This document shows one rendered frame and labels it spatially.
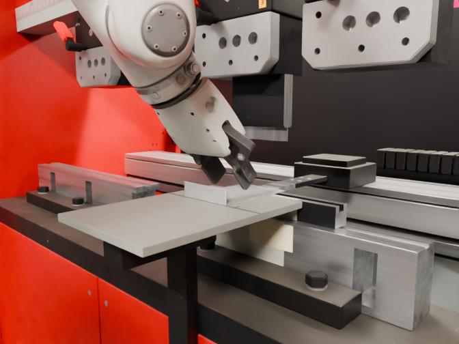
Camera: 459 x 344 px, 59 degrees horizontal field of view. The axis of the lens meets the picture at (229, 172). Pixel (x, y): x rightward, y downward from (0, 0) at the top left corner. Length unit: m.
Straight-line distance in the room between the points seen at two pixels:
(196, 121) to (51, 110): 0.89
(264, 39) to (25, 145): 0.91
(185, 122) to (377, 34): 0.24
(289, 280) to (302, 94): 0.72
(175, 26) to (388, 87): 0.75
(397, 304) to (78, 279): 0.58
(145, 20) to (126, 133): 1.11
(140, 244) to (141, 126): 1.13
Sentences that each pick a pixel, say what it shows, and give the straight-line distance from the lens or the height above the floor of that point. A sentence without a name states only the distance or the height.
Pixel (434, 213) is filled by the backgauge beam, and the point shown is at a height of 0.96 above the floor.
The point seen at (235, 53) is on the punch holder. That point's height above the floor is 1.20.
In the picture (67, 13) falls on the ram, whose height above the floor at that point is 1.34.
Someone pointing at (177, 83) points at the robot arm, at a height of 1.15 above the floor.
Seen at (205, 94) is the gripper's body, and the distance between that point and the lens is 0.49.
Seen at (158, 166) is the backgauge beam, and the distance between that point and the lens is 1.20.
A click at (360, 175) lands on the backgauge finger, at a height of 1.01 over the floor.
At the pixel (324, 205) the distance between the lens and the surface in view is 0.55.
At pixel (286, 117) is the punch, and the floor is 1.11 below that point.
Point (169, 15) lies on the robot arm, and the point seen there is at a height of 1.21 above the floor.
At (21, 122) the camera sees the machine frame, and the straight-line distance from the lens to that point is 1.32.
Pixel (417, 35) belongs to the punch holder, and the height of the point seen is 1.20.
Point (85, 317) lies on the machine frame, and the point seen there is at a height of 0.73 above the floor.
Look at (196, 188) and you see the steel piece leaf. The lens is 0.57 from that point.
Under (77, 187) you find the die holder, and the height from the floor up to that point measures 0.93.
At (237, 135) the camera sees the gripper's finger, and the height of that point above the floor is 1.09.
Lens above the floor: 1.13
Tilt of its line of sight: 9 degrees down
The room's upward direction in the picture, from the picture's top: straight up
